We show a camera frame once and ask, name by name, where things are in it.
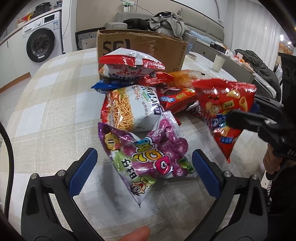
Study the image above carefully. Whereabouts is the plaid tablecloth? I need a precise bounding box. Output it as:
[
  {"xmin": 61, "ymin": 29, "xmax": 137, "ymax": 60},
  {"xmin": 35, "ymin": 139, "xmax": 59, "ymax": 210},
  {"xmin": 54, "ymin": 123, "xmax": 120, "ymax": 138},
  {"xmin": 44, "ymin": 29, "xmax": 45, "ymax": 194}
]
[{"xmin": 0, "ymin": 47, "xmax": 266, "ymax": 241}]

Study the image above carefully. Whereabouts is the white cup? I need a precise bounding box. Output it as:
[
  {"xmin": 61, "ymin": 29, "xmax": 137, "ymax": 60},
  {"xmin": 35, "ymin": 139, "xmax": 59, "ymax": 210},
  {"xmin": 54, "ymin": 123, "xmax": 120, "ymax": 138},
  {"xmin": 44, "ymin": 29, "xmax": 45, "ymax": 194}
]
[{"xmin": 212, "ymin": 55, "xmax": 225, "ymax": 72}]

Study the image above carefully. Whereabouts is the red chocolate wafer pack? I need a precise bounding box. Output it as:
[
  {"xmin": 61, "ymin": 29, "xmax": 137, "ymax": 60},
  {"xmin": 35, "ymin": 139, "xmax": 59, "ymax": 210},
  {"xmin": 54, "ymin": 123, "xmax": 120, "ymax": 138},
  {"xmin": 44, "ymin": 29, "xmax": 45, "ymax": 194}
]
[{"xmin": 137, "ymin": 72, "xmax": 174, "ymax": 87}]

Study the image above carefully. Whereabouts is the black basket on washer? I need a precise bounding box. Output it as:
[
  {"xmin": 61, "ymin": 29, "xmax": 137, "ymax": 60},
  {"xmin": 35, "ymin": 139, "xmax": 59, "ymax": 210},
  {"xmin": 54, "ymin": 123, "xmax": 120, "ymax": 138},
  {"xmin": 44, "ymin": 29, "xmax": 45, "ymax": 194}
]
[{"xmin": 33, "ymin": 2, "xmax": 51, "ymax": 17}]

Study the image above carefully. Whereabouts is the red white chip bag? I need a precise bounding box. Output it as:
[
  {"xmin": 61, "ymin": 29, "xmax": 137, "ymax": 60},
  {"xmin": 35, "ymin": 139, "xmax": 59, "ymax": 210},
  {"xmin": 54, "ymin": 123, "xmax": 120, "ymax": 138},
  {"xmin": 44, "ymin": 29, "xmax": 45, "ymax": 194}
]
[{"xmin": 98, "ymin": 48, "xmax": 165, "ymax": 80}]

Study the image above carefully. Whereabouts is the black jacket on bench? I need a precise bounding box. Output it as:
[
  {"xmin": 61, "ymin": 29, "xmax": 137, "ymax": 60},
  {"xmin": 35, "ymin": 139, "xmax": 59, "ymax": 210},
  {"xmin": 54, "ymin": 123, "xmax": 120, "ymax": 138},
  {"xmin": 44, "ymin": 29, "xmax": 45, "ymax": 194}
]
[{"xmin": 234, "ymin": 49, "xmax": 281, "ymax": 102}]

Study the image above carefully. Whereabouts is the purple grape candy bag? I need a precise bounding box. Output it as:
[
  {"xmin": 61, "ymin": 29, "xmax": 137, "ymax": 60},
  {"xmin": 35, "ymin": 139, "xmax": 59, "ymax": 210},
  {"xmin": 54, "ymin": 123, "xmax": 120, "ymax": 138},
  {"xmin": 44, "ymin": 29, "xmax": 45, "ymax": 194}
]
[{"xmin": 98, "ymin": 111, "xmax": 197, "ymax": 205}]

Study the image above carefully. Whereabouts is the grey jacket pile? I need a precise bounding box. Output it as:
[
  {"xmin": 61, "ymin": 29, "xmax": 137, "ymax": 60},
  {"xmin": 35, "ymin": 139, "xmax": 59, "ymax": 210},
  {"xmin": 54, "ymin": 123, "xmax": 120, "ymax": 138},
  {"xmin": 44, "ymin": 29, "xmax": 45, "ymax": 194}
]
[{"xmin": 148, "ymin": 11, "xmax": 190, "ymax": 39}]

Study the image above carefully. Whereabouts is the white washing machine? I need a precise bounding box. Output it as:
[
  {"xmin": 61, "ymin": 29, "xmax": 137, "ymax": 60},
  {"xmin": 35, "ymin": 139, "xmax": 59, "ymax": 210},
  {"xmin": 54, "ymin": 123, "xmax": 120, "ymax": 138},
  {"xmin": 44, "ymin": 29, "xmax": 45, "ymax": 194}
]
[{"xmin": 22, "ymin": 11, "xmax": 63, "ymax": 63}]

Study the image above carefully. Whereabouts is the blue cookie pack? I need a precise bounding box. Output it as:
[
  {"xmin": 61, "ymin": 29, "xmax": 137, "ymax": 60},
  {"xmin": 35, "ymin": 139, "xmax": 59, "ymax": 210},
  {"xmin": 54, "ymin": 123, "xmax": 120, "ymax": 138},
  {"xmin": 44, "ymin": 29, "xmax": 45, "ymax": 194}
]
[{"xmin": 91, "ymin": 79, "xmax": 135, "ymax": 93}]

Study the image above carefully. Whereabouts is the orange meat floss cake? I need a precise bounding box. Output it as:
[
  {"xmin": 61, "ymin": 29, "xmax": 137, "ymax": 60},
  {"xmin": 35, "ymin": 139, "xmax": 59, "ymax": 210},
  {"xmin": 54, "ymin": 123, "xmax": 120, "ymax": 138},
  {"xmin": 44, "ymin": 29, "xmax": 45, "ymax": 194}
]
[{"xmin": 167, "ymin": 69, "xmax": 210, "ymax": 88}]

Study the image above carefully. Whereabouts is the black patterned floor mat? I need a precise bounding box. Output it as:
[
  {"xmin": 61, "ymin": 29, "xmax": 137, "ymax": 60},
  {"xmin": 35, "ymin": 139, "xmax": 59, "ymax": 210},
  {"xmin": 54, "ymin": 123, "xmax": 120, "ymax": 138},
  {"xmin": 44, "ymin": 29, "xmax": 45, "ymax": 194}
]
[{"xmin": 75, "ymin": 27, "xmax": 105, "ymax": 51}]

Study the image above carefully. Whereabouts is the grey sofa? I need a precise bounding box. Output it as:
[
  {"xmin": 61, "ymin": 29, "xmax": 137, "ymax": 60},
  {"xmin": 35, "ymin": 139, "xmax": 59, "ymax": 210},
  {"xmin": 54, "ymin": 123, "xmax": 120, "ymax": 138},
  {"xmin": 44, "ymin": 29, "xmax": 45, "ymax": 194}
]
[{"xmin": 105, "ymin": 7, "xmax": 225, "ymax": 47}]

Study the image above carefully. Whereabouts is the brown cardboard box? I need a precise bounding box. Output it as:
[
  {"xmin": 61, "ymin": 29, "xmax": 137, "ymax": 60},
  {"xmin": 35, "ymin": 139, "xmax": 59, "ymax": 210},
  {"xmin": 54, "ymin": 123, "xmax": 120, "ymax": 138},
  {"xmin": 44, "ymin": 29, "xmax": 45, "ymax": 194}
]
[{"xmin": 96, "ymin": 30, "xmax": 188, "ymax": 72}]

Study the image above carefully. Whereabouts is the black jacket on sofa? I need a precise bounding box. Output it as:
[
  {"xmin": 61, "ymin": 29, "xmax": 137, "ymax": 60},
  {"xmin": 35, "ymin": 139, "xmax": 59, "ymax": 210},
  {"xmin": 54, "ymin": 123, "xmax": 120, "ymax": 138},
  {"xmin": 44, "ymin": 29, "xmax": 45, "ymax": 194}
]
[{"xmin": 123, "ymin": 18, "xmax": 151, "ymax": 31}]

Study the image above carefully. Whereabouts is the white marble coffee table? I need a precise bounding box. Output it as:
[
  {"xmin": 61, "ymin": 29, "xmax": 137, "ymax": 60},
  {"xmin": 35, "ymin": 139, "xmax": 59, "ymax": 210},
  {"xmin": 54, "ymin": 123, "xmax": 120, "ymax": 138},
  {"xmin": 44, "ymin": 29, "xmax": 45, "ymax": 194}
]
[{"xmin": 182, "ymin": 52, "xmax": 237, "ymax": 82}]

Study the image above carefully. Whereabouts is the person's left hand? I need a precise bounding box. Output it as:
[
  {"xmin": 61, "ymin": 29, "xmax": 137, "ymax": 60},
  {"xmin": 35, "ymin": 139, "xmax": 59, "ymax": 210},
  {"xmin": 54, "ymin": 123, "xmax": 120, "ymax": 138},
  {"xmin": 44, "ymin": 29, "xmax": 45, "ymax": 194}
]
[{"xmin": 119, "ymin": 226, "xmax": 150, "ymax": 241}]

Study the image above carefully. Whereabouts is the person's right hand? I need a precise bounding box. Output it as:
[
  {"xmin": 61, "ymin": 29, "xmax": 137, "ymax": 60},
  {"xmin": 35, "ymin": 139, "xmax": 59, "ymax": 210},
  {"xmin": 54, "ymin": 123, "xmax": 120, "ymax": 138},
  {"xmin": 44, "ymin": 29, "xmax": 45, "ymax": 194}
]
[{"xmin": 263, "ymin": 144, "xmax": 282, "ymax": 175}]

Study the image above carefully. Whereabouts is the white noodle snack bag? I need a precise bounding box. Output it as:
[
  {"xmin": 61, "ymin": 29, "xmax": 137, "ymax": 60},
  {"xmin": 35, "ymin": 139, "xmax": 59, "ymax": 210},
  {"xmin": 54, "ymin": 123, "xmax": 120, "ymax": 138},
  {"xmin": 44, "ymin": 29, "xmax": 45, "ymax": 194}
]
[{"xmin": 100, "ymin": 84, "xmax": 182, "ymax": 133}]

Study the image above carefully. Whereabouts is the red oreo cookie pack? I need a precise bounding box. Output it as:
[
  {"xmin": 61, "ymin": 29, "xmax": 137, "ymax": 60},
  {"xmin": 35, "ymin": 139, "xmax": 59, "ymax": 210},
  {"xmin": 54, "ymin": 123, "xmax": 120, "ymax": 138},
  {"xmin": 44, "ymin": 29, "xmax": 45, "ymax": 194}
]
[{"xmin": 157, "ymin": 87, "xmax": 197, "ymax": 113}]

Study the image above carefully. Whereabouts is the black cable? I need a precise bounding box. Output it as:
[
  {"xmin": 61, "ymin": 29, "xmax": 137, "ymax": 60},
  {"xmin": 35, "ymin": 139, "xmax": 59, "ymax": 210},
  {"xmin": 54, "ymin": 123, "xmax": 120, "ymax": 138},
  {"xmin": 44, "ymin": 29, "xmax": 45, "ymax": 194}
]
[{"xmin": 0, "ymin": 121, "xmax": 15, "ymax": 219}]

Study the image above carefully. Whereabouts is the red cone snack bag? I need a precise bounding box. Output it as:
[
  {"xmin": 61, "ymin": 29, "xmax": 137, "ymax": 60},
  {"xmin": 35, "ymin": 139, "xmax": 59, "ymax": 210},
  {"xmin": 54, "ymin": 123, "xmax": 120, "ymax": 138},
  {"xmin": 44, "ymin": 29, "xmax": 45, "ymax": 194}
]
[{"xmin": 193, "ymin": 78, "xmax": 257, "ymax": 163}]

